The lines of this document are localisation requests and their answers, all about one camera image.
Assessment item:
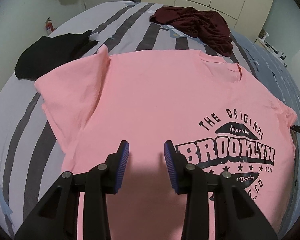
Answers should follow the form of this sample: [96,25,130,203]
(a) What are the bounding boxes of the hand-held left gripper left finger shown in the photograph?
[14,140,130,240]

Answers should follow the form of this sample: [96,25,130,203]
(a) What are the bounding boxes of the red fire extinguisher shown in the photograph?
[45,17,56,36]

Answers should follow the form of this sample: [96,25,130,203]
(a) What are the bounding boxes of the maroon garment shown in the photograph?
[149,6,233,57]

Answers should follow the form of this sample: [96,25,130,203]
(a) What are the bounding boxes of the striped grey bed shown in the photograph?
[0,1,300,240]

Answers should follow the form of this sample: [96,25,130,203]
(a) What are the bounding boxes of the black garment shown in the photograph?
[14,30,99,80]

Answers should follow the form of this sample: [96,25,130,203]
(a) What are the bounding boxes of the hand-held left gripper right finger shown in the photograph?
[164,140,288,240]

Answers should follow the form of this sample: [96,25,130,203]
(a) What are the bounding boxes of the pink printed t-shirt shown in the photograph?
[34,44,298,240]

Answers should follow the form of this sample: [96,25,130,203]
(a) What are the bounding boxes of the cluttered desk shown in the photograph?
[256,31,292,68]

